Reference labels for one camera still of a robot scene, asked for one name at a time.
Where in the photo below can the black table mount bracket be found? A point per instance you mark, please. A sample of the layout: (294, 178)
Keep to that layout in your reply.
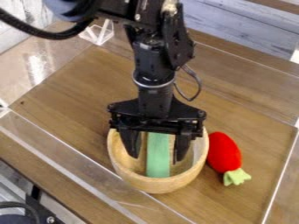
(24, 209)

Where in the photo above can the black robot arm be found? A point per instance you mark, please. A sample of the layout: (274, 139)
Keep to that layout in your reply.
(163, 48)

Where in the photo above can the red plush strawberry toy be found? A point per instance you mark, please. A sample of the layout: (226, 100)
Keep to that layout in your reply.
(225, 159)

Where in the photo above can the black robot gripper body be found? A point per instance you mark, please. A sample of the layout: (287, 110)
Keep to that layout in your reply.
(155, 111)

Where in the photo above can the green rectangular block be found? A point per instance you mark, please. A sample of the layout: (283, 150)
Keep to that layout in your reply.
(158, 156)

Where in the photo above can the clear acrylic tray wall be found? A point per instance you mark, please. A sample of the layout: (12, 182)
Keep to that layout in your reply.
(54, 134)

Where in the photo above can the brown wooden bowl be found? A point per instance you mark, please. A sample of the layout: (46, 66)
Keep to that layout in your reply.
(131, 168)

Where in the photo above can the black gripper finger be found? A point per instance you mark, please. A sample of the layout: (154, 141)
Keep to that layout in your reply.
(182, 146)
(131, 139)

